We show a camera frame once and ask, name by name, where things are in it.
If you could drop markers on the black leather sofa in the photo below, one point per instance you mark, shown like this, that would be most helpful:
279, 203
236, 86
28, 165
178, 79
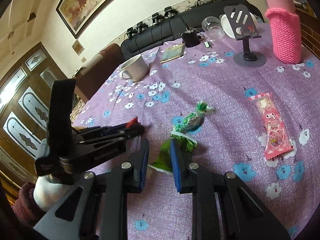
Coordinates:
168, 27

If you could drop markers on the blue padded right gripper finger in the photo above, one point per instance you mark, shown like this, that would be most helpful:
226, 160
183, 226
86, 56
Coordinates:
224, 207

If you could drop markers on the small red candy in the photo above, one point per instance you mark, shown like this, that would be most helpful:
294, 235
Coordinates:
134, 123

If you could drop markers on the wooden glass panel door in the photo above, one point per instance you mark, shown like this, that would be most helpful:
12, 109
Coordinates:
25, 99

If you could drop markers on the pink My Melody snack packet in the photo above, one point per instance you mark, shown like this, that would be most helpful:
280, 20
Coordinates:
277, 139

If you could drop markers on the green notebook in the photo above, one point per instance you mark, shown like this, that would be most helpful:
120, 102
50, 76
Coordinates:
173, 53

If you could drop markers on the green snack packet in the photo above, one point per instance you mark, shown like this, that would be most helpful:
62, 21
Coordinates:
167, 159

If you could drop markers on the wooden brick-pattern cabinet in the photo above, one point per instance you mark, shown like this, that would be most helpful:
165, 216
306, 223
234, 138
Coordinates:
309, 24

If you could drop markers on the brown armchair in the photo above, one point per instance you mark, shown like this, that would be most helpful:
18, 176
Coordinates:
93, 74

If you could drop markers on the patterned bed cushion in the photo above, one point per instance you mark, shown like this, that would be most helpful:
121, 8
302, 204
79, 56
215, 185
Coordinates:
77, 109

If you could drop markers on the grey phone stand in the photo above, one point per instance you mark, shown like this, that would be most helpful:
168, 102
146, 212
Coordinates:
244, 29

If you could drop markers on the green twisted candy wrapper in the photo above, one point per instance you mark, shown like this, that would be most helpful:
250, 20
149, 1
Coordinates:
194, 120

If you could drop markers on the pink knitted thermos bottle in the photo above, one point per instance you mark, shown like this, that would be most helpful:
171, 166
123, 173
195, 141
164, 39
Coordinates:
285, 29

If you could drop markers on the white gloved hand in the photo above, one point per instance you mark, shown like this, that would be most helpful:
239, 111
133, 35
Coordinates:
48, 190

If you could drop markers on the framed horse painting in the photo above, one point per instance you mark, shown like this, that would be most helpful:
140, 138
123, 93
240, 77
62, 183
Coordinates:
78, 14

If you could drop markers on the white ceramic mug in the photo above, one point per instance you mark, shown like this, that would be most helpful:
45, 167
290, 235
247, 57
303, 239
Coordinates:
134, 69

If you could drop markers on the small black pouch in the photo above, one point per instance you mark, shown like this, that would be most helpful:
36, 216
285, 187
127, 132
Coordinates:
189, 36

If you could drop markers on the clear glass jar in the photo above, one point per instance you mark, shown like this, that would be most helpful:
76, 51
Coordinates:
212, 28

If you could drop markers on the white round container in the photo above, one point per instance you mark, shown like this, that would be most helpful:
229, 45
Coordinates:
227, 26

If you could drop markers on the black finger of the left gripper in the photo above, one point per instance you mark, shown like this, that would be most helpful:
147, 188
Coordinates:
97, 134

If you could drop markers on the purple floral tablecloth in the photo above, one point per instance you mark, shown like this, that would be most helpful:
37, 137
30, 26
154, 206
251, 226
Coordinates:
232, 137

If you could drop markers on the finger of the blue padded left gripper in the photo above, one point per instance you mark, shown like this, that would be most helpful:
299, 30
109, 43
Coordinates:
96, 206

